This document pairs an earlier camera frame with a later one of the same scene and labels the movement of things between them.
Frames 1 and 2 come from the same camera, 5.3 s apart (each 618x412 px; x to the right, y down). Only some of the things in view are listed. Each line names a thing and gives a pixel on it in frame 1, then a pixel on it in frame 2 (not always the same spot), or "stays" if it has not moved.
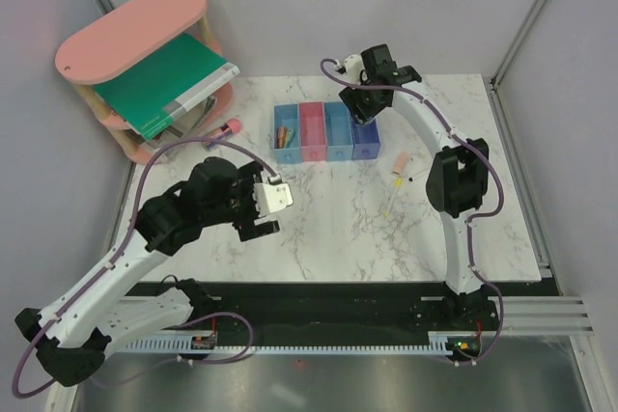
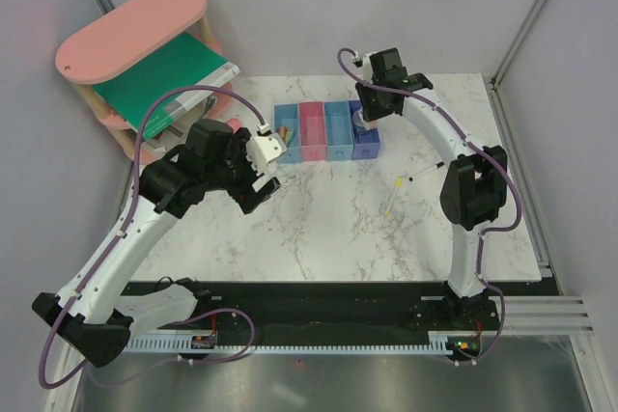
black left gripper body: x=239 y=206 → x=237 y=176
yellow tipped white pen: x=398 y=185 stays
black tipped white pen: x=412 y=178 stays
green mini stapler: x=290 y=137 stays
